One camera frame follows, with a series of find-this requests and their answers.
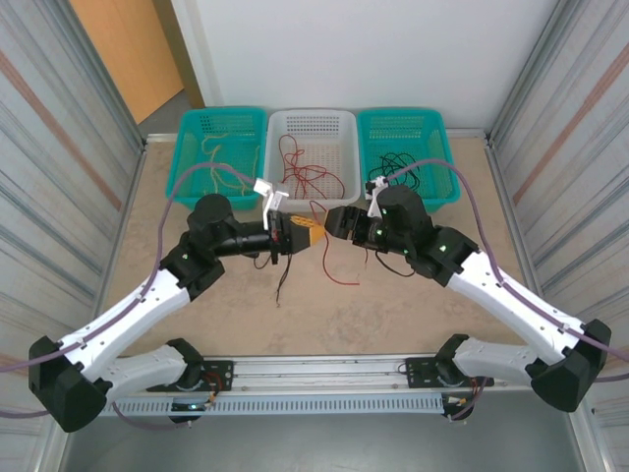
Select red left base wires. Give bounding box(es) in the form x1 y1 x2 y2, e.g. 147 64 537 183
201 371 233 410

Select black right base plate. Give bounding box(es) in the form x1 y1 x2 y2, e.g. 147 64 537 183
405 357 495 390

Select teal plastic basket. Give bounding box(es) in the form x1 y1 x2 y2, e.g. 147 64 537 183
356 106 462 215
170 106 269 210

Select white plastic basket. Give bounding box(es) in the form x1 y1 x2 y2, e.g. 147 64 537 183
263 107 363 207

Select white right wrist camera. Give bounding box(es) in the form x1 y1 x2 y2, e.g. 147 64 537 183
365 176 390 218

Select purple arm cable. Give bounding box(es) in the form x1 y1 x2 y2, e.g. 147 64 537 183
385 159 629 423
0 164 259 430

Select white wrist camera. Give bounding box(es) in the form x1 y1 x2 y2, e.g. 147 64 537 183
365 176 390 218
254 177 292 231

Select long aluminium base rail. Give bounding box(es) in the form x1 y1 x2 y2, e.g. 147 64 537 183
107 349 589 394

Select red right base wires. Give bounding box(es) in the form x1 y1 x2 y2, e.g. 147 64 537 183
441 371 492 409

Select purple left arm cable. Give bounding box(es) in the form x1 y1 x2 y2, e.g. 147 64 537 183
0 164 259 430

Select aluminium table frame bar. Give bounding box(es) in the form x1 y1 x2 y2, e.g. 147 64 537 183
105 140 148 316
144 128 492 148
484 132 579 353

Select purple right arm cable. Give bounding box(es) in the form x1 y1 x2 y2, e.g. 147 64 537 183
385 159 629 423

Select grey slotted cable duct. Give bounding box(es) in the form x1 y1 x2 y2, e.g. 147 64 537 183
117 392 446 417

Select thin black right wrist wire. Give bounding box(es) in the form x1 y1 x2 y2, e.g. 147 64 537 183
366 245 419 278

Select orange door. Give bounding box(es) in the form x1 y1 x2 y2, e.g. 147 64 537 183
68 0 186 125

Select brown door frame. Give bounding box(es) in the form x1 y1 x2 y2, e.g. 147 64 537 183
153 0 222 110

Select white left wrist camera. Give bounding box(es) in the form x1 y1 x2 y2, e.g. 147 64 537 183
254 177 292 231

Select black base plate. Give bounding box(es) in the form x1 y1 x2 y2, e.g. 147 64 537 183
405 357 495 390
146 360 235 393

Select red base wires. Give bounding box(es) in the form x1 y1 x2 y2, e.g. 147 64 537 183
441 371 492 409
201 371 233 410

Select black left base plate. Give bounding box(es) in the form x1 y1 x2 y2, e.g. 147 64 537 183
146 360 235 393

